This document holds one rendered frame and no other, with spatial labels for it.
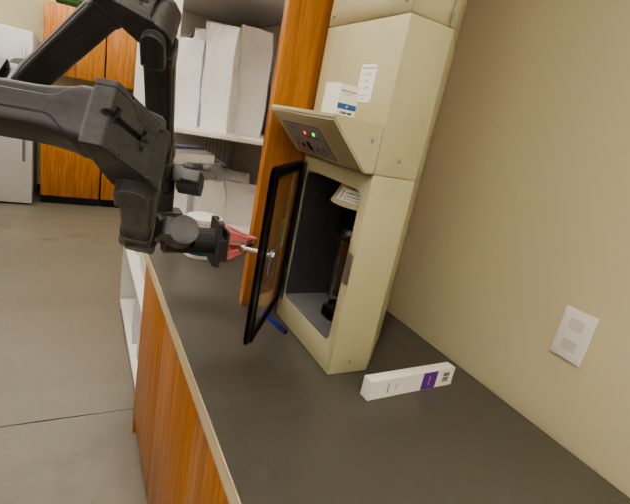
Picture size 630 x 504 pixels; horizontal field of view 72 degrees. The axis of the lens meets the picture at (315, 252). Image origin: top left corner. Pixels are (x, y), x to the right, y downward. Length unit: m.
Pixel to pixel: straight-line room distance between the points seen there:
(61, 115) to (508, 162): 1.00
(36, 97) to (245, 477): 0.59
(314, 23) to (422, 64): 0.39
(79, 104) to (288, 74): 0.75
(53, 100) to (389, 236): 0.68
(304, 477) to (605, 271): 0.72
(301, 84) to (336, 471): 0.90
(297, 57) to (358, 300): 0.63
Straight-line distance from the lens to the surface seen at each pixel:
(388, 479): 0.84
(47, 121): 0.52
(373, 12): 1.02
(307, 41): 1.21
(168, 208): 1.20
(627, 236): 1.05
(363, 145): 0.86
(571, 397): 1.14
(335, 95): 0.91
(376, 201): 0.91
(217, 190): 2.11
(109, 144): 0.50
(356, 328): 1.01
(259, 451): 0.82
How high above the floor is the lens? 1.49
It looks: 17 degrees down
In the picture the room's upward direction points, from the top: 11 degrees clockwise
